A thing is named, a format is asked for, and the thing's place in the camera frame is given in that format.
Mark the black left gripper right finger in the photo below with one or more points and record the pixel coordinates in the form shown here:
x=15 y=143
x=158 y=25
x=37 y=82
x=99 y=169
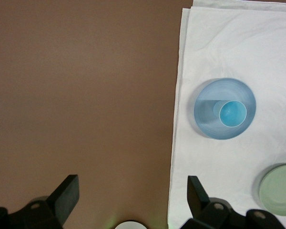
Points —
x=196 y=195

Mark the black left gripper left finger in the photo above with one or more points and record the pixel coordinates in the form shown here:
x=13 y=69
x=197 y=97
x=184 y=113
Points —
x=65 y=195

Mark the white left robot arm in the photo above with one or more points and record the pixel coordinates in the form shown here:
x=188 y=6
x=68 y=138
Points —
x=130 y=225

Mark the green round plate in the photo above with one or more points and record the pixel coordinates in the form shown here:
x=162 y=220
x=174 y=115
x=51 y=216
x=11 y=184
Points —
x=280 y=190

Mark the blue round plate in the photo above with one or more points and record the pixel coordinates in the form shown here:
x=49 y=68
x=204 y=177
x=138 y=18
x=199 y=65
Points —
x=236 y=90

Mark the white cloth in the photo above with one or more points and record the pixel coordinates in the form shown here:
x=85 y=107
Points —
x=228 y=47

